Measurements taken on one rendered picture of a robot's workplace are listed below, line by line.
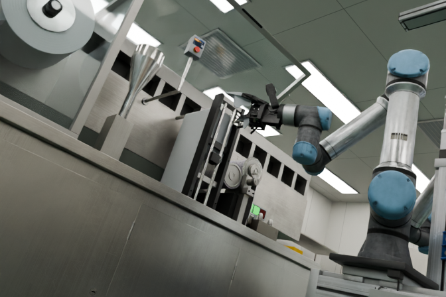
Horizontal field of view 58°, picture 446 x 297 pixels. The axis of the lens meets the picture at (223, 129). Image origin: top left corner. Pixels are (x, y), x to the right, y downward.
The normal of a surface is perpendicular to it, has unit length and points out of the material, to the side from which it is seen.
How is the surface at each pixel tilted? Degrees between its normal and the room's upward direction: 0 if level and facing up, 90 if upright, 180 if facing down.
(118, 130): 90
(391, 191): 98
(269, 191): 90
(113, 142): 90
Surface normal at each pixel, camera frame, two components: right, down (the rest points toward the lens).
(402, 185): -0.36, -0.35
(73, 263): 0.67, -0.11
